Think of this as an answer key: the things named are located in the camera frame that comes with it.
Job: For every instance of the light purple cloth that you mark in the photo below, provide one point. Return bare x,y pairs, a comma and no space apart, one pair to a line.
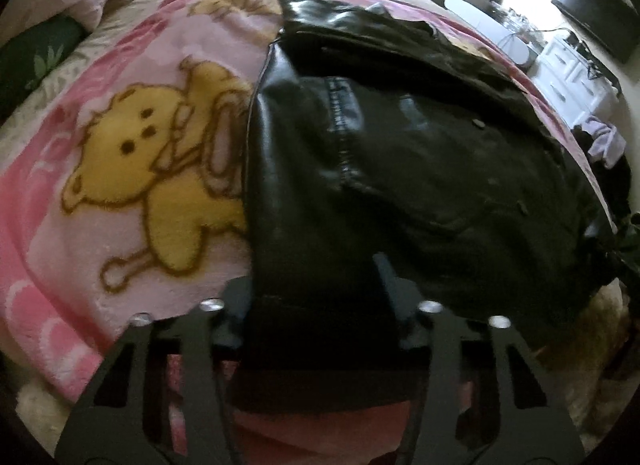
612,142

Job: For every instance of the dark clothing heap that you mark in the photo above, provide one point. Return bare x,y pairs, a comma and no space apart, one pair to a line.
620,185

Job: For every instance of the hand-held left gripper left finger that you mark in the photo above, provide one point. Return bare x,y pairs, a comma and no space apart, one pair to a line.
200,345

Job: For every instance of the white vanity desk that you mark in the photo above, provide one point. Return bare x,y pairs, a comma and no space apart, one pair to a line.
480,10

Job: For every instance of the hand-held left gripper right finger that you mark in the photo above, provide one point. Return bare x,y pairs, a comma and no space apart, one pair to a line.
387,275

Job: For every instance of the white drawer dresser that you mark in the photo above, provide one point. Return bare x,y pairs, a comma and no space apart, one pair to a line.
560,75

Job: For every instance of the black leather jacket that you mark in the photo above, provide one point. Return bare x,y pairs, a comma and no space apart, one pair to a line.
400,160

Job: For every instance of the green floral pillow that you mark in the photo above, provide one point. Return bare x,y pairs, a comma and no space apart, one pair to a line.
30,60

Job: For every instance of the black wall television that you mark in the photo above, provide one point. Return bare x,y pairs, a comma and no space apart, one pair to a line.
600,10

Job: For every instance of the pink bear printed blanket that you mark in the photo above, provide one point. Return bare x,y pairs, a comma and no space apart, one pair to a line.
125,95

